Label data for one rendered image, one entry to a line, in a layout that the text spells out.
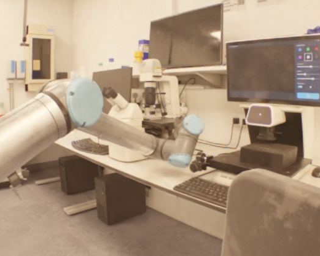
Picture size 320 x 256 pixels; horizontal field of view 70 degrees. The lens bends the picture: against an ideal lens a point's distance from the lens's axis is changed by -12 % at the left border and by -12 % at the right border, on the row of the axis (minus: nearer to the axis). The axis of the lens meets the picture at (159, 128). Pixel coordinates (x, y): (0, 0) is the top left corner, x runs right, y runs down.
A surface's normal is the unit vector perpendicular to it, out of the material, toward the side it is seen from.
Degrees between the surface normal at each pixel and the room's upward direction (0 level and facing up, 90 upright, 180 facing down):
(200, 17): 86
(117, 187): 90
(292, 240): 90
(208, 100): 90
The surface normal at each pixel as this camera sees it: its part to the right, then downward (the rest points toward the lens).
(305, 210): -0.89, 0.07
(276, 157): -0.73, 0.10
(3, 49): 0.68, 0.11
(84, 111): 0.88, 0.02
